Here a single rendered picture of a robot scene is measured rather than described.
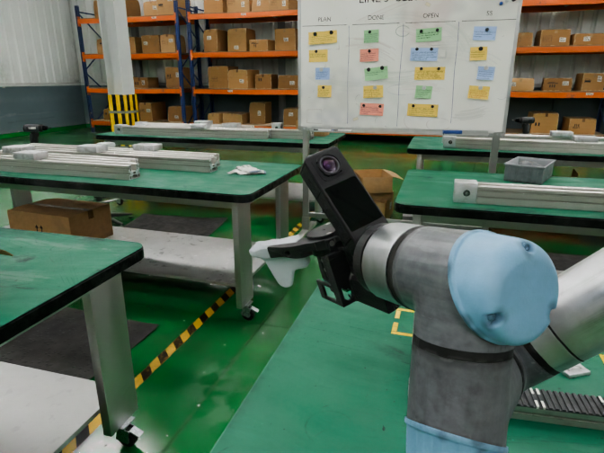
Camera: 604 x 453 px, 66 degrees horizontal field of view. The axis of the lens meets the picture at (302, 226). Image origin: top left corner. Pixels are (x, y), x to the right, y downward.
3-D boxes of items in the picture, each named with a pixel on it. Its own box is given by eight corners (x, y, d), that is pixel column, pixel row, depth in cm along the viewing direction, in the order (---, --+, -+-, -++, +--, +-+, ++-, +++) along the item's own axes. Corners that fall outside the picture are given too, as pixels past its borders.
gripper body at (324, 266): (316, 297, 55) (374, 324, 44) (294, 230, 53) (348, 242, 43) (368, 270, 58) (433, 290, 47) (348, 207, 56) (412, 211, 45)
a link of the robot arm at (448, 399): (519, 449, 41) (529, 327, 40) (493, 519, 32) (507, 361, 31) (431, 422, 45) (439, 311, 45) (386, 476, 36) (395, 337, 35)
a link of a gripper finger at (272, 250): (264, 263, 53) (331, 253, 49) (260, 252, 53) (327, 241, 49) (283, 247, 57) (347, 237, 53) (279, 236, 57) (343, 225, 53)
